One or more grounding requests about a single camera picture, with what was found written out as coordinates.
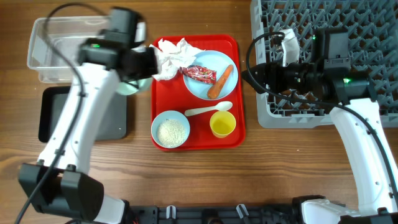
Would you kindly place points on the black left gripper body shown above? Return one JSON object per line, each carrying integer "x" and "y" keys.
{"x": 145, "y": 64}

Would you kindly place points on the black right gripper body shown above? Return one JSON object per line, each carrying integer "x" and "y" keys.
{"x": 296, "y": 76}

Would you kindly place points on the mint green bowl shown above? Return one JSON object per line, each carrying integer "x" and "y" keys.
{"x": 134, "y": 86}

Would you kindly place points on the white tissue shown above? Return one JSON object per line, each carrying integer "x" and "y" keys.
{"x": 170, "y": 57}

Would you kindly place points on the red snack wrapper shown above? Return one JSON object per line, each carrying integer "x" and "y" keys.
{"x": 199, "y": 73}

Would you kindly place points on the orange carrot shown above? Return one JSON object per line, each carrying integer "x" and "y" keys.
{"x": 215, "y": 90}

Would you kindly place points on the light blue bowl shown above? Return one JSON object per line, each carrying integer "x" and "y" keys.
{"x": 169, "y": 115}

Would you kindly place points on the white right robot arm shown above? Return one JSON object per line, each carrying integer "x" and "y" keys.
{"x": 354, "y": 111}

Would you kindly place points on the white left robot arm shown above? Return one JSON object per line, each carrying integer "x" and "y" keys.
{"x": 58, "y": 183}

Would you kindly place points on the grey dishwasher rack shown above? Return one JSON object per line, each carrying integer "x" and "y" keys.
{"x": 372, "y": 30}

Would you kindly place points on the white plastic spoon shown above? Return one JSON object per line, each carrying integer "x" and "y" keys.
{"x": 221, "y": 106}

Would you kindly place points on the light blue plate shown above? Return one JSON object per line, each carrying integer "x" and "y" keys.
{"x": 218, "y": 62}

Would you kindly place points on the clear plastic bin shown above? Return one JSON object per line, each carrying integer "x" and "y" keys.
{"x": 66, "y": 34}

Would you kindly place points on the yellow cup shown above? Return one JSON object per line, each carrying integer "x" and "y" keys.
{"x": 222, "y": 123}

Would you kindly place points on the black tray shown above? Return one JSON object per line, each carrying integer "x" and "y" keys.
{"x": 112, "y": 127}

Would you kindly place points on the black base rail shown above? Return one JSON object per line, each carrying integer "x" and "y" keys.
{"x": 238, "y": 214}

